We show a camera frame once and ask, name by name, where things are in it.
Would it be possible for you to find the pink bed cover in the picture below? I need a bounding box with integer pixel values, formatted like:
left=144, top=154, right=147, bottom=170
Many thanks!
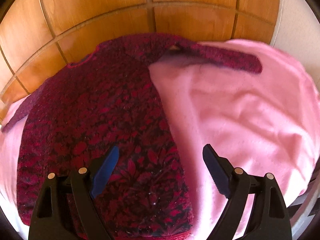
left=1, top=40, right=319, bottom=239

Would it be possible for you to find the wooden panelled wardrobe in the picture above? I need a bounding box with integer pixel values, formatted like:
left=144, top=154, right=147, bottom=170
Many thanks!
left=1, top=0, right=280, bottom=118

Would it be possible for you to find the red floral knit sweater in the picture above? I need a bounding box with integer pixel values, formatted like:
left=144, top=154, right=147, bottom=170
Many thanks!
left=3, top=34, right=262, bottom=239

